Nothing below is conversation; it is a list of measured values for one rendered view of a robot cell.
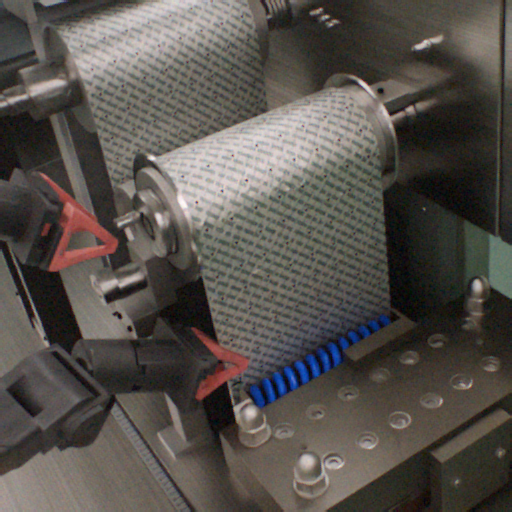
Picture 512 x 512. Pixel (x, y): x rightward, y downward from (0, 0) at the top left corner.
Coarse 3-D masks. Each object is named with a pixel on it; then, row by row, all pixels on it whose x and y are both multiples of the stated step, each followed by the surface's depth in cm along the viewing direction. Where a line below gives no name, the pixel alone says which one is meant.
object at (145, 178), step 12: (372, 120) 89; (384, 144) 90; (384, 156) 91; (144, 180) 84; (156, 180) 81; (156, 192) 82; (168, 192) 80; (168, 204) 81; (180, 216) 80; (180, 228) 80; (180, 240) 82; (180, 252) 84; (180, 264) 86
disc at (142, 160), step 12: (144, 156) 83; (144, 168) 84; (156, 168) 81; (168, 180) 79; (180, 204) 79; (192, 228) 79; (192, 240) 80; (192, 252) 82; (192, 264) 84; (192, 276) 85
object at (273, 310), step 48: (336, 240) 91; (384, 240) 96; (240, 288) 87; (288, 288) 91; (336, 288) 95; (384, 288) 99; (240, 336) 90; (288, 336) 94; (336, 336) 99; (240, 384) 93
